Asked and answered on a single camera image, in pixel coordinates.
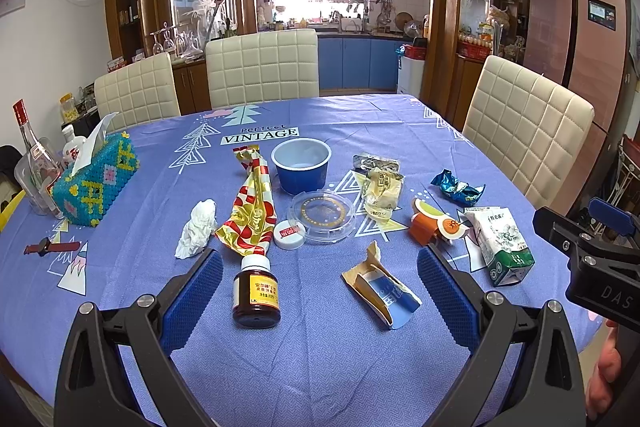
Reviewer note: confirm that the green white milk carton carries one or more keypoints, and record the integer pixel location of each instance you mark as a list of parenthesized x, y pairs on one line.
[(507, 257)]

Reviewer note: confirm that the cream chair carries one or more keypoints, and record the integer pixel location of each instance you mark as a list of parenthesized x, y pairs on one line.
[(138, 93), (263, 67), (529, 126)]

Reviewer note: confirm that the cream chair right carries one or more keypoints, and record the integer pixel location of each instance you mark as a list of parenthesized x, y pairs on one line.
[(529, 126)]

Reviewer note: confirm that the yellow pastry wrapper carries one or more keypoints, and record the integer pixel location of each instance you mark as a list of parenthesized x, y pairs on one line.
[(380, 193)]

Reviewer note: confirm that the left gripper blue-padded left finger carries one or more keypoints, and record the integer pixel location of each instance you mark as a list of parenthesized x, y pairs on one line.
[(93, 387)]

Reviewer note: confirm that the person's right hand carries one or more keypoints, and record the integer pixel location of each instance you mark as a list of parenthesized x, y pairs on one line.
[(599, 393)]

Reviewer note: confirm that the blue printed tablecloth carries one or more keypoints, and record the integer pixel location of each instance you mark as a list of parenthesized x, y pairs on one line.
[(330, 361)]

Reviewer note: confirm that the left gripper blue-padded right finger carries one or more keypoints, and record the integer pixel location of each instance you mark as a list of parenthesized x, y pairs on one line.
[(546, 386)]

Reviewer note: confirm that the red gold snack wrapper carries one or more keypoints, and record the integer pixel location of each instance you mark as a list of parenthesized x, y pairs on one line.
[(249, 229)]

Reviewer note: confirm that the cream chair far left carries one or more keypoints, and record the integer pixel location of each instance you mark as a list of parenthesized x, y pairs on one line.
[(138, 93)]

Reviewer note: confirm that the blue kitchen cabinets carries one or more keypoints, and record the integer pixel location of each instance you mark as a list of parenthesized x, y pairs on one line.
[(352, 62)]

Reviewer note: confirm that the clear glass liquor bottle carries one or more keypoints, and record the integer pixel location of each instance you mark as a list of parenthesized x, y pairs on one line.
[(39, 168)]

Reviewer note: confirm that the torn blue paper box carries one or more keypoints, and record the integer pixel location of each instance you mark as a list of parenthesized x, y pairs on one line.
[(390, 299)]

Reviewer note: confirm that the pink refrigerator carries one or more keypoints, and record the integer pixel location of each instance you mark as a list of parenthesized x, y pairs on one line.
[(584, 45)]

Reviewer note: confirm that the silver foil wrapper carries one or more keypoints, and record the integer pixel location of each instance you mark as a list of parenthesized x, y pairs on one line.
[(364, 162)]

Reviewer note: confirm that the brown medicine bottle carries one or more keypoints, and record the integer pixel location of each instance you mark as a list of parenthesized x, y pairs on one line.
[(255, 303)]

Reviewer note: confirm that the orange white paper wrapper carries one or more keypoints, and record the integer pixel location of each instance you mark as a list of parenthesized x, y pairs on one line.
[(429, 224)]

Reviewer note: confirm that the beaded teal tissue box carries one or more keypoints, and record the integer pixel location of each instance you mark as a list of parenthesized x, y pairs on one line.
[(104, 165)]

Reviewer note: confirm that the blue foil candy wrapper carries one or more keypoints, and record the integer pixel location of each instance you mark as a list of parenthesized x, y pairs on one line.
[(462, 193)]

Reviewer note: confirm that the clear round plastic lid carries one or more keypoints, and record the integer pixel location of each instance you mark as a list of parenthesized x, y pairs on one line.
[(326, 217)]

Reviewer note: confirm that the white appliance with red top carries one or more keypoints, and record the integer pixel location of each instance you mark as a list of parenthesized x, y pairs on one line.
[(411, 62)]

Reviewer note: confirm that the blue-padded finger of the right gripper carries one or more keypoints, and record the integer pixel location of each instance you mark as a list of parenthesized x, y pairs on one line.
[(587, 252), (620, 221)]

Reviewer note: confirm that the white tissue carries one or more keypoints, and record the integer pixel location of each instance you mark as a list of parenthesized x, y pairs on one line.
[(196, 232)]

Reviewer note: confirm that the white round bottle cap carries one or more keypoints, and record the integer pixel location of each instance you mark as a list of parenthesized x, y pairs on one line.
[(289, 234)]

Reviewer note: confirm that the blue plastic cup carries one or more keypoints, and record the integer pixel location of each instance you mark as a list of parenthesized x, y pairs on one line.
[(302, 164)]

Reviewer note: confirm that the wooden shelf cabinet right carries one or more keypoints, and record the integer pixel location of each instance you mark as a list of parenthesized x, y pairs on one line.
[(460, 35)]

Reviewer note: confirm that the cream chair middle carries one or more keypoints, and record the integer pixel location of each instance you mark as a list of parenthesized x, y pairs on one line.
[(263, 67)]

